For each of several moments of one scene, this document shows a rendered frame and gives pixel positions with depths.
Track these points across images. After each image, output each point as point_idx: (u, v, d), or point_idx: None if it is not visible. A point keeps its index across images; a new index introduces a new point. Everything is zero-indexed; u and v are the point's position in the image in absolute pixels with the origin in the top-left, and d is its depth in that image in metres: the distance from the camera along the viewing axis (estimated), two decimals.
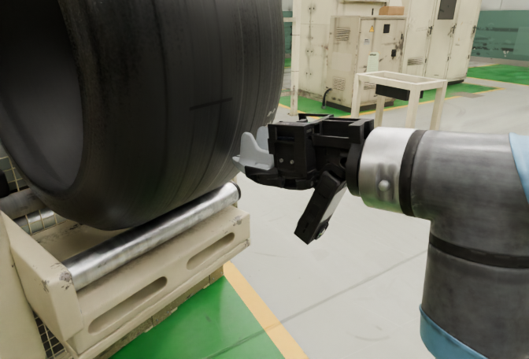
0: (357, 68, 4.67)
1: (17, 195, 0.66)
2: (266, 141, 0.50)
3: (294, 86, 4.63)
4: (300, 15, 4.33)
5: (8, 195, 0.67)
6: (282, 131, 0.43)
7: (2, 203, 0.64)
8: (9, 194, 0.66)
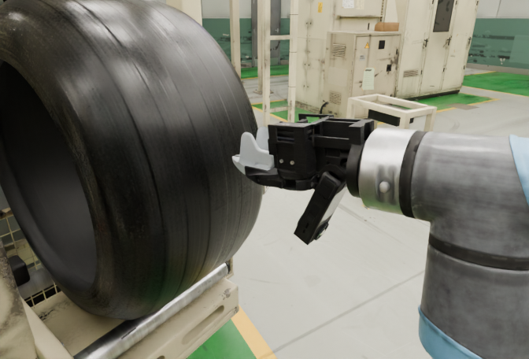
0: (353, 84, 4.76)
1: (41, 289, 0.76)
2: (266, 141, 0.50)
3: (291, 101, 4.73)
4: (297, 32, 4.43)
5: (33, 283, 0.75)
6: (282, 132, 0.43)
7: (27, 297, 0.75)
8: (34, 284, 0.75)
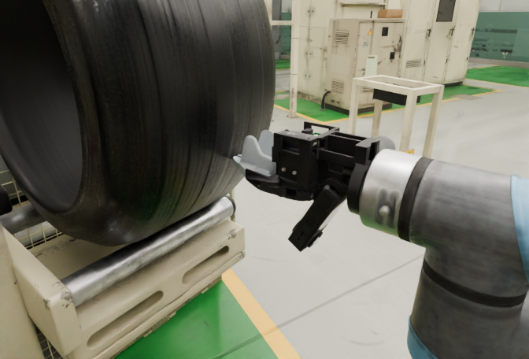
0: (356, 72, 4.69)
1: (20, 212, 0.68)
2: (268, 145, 0.50)
3: (293, 89, 4.65)
4: (298, 18, 4.35)
5: (10, 210, 0.68)
6: (288, 142, 0.43)
7: (6, 220, 0.66)
8: (11, 209, 0.68)
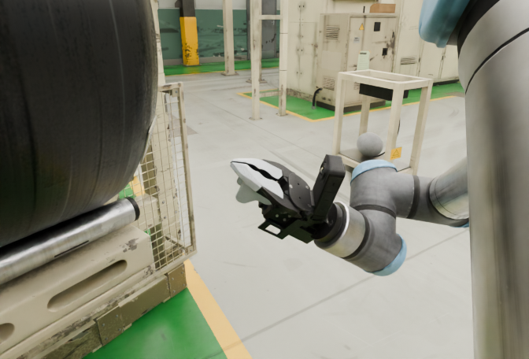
0: (347, 68, 4.55)
1: None
2: (249, 194, 0.55)
3: (282, 86, 4.51)
4: (287, 12, 4.21)
5: None
6: None
7: None
8: None
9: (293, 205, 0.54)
